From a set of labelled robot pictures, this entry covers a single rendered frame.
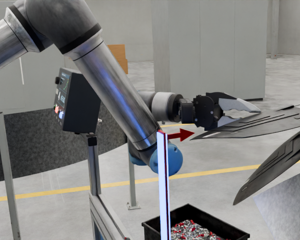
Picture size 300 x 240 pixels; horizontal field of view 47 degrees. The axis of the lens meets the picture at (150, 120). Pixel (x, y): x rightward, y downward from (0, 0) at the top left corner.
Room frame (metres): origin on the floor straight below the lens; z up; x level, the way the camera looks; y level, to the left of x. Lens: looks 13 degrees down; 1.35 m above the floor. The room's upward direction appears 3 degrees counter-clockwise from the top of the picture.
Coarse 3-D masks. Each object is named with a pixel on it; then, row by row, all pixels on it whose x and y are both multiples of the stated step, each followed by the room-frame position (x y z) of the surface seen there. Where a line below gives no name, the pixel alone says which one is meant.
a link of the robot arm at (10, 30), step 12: (24, 0) 0.78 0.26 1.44; (12, 12) 0.77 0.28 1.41; (24, 12) 0.76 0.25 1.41; (0, 24) 0.77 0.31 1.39; (12, 24) 0.76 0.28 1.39; (24, 24) 0.76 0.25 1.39; (0, 36) 0.76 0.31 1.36; (12, 36) 0.76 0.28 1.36; (24, 36) 0.76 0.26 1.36; (36, 36) 0.77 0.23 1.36; (0, 48) 0.75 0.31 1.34; (12, 48) 0.76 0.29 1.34; (24, 48) 0.78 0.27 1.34; (36, 48) 0.78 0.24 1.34; (0, 60) 0.76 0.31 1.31; (12, 60) 0.79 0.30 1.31
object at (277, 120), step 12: (288, 108) 0.71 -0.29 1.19; (240, 120) 0.70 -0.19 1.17; (252, 120) 0.66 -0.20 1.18; (264, 120) 0.65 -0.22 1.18; (276, 120) 0.64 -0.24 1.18; (288, 120) 0.63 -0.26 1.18; (228, 132) 0.60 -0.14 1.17; (240, 132) 0.58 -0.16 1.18; (252, 132) 0.56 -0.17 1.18; (264, 132) 0.56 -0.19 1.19; (276, 132) 0.56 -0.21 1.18
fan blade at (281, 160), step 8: (296, 136) 0.82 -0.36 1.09; (288, 144) 0.84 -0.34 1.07; (296, 144) 0.80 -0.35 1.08; (280, 152) 0.84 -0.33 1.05; (288, 152) 0.80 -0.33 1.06; (296, 152) 0.77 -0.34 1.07; (272, 160) 0.84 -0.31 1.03; (280, 160) 0.81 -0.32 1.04; (288, 160) 0.78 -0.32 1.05; (296, 160) 0.75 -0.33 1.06; (264, 168) 0.85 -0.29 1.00; (272, 168) 0.81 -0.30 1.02; (280, 168) 0.78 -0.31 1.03; (288, 168) 0.76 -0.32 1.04; (256, 176) 0.85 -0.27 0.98; (264, 176) 0.81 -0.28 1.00; (272, 176) 0.78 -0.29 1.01; (248, 184) 0.86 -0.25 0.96; (256, 184) 0.81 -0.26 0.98; (264, 184) 0.78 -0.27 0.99; (248, 192) 0.81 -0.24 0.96; (240, 200) 0.80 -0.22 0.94
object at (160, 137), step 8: (160, 136) 0.56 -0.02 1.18; (160, 144) 0.56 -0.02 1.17; (160, 152) 0.57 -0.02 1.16; (160, 160) 0.57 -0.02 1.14; (160, 168) 0.57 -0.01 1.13; (160, 176) 0.57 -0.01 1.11; (160, 184) 0.57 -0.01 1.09; (160, 192) 0.57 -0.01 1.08; (160, 200) 0.57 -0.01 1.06; (160, 208) 0.57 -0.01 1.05; (160, 216) 0.58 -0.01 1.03; (160, 224) 0.58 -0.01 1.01
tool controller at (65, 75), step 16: (64, 80) 1.17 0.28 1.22; (80, 80) 1.09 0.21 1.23; (64, 96) 1.12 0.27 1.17; (80, 96) 1.09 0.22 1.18; (96, 96) 1.11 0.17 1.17; (64, 112) 1.08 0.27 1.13; (80, 112) 1.09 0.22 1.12; (96, 112) 1.11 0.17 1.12; (64, 128) 1.07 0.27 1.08; (80, 128) 1.09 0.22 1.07
